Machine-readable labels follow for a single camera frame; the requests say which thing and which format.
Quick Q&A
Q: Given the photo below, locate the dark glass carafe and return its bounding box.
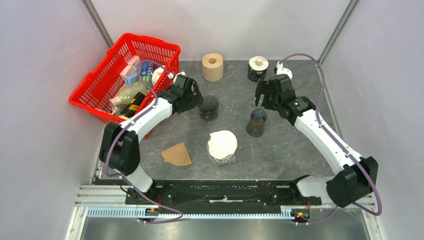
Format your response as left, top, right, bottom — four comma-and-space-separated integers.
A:
245, 108, 268, 138

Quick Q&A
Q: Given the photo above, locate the white paper coffee filter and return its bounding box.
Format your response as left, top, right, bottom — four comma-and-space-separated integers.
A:
207, 130, 238, 148

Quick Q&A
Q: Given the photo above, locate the red plastic shopping basket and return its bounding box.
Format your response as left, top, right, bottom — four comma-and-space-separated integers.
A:
69, 33, 181, 124

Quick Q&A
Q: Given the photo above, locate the black wrapped paper roll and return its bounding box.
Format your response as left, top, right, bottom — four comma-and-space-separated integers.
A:
247, 56, 269, 82

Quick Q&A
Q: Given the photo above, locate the aluminium slotted rail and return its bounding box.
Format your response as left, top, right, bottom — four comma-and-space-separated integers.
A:
76, 185, 375, 220

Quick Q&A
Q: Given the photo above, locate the pale green liquid bottle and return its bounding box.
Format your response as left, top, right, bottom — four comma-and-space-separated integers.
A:
108, 81, 150, 116

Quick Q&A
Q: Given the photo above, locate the pink white packet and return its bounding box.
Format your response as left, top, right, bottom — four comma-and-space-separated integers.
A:
119, 55, 141, 80

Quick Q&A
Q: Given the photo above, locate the clear glass dripper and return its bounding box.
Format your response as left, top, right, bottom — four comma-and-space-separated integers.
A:
207, 145, 237, 166

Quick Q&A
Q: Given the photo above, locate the brown paper coffee filter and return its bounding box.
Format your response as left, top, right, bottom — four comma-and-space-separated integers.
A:
161, 142, 192, 167

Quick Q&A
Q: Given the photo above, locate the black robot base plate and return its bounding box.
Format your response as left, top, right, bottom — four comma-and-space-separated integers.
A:
146, 178, 322, 210

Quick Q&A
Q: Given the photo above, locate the white bottle in basket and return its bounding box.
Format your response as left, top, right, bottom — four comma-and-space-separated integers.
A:
151, 65, 165, 86

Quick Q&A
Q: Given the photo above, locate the small glass server cup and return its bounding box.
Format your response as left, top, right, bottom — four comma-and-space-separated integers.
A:
213, 158, 232, 166

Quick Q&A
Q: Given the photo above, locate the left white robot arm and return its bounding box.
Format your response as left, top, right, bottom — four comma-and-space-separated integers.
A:
99, 73, 203, 204

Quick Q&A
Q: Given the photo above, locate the black yellow package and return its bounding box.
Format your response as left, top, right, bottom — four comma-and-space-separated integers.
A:
118, 92, 146, 120

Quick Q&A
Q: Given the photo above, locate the beige paper roll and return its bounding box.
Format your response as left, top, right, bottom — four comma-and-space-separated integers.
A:
202, 53, 224, 82

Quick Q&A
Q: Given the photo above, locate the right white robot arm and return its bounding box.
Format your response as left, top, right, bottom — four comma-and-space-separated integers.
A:
253, 74, 379, 208

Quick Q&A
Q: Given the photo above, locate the blue snack box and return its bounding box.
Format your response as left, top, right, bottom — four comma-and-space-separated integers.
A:
138, 62, 156, 86

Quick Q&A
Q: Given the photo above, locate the dark smoked plastic dripper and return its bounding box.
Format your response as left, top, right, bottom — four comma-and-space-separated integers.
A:
198, 95, 219, 122

